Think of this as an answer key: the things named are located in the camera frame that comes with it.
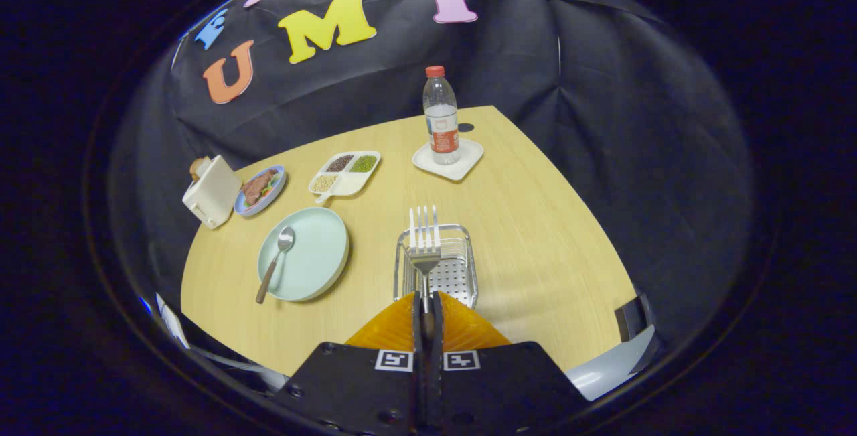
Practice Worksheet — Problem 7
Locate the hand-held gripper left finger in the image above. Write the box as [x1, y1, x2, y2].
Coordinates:
[271, 291, 429, 436]

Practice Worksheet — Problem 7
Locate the metal fork wooden handle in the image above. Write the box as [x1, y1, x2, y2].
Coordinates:
[407, 205, 443, 343]

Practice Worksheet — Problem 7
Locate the white divided dish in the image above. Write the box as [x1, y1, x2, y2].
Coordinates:
[308, 151, 382, 204]

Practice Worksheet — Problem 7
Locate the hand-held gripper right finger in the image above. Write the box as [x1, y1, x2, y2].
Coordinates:
[428, 291, 590, 436]

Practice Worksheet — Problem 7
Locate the metal spoon wooden handle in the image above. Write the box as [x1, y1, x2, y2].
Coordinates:
[255, 226, 295, 305]

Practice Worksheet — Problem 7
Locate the brown steak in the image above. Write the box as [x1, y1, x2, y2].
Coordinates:
[241, 169, 279, 206]

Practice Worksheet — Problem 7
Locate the black backdrop cloth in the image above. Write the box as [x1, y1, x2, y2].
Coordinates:
[110, 0, 754, 356]

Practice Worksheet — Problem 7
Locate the pale green plate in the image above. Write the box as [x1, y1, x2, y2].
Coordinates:
[257, 206, 350, 303]

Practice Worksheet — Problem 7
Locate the blue plate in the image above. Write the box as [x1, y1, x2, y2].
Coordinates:
[234, 165, 287, 218]

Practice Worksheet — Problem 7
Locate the clear red-capped water bottle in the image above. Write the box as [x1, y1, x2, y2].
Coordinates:
[422, 66, 461, 166]

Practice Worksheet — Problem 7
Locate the white square coaster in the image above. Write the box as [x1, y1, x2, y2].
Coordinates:
[412, 138, 485, 182]

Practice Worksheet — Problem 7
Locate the white toaster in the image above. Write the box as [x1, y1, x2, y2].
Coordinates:
[182, 155, 242, 230]

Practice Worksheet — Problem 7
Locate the metal wire basket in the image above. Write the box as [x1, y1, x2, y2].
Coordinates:
[393, 224, 479, 310]

